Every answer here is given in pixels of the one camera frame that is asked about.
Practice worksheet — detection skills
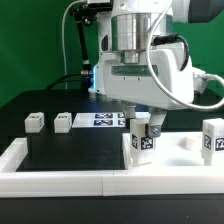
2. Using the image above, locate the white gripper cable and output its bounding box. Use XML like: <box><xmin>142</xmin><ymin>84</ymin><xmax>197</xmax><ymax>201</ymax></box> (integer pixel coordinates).
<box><xmin>145</xmin><ymin>0</ymin><xmax>224</xmax><ymax>112</ymax></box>

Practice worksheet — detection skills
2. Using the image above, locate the white square table top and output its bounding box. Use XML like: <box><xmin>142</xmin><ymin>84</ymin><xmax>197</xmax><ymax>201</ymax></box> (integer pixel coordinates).
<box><xmin>123</xmin><ymin>132</ymin><xmax>224</xmax><ymax>171</ymax></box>

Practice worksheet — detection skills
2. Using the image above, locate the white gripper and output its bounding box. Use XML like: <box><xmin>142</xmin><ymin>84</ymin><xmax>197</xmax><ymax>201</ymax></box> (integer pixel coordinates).
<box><xmin>96</xmin><ymin>46</ymin><xmax>194</xmax><ymax>138</ymax></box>

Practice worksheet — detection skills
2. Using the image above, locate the white U-shaped obstacle fence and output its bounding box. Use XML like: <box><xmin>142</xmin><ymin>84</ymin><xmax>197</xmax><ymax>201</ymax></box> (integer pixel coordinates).
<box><xmin>0</xmin><ymin>138</ymin><xmax>224</xmax><ymax>198</ymax></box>

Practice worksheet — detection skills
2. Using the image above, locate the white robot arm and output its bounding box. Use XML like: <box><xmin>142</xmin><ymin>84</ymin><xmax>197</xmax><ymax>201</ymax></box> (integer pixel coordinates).
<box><xmin>87</xmin><ymin>0</ymin><xmax>224</xmax><ymax>137</ymax></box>

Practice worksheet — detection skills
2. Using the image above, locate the white sheet with tags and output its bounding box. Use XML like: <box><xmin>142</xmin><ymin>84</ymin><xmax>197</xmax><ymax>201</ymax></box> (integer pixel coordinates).
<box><xmin>72</xmin><ymin>112</ymin><xmax>151</xmax><ymax>128</ymax></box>

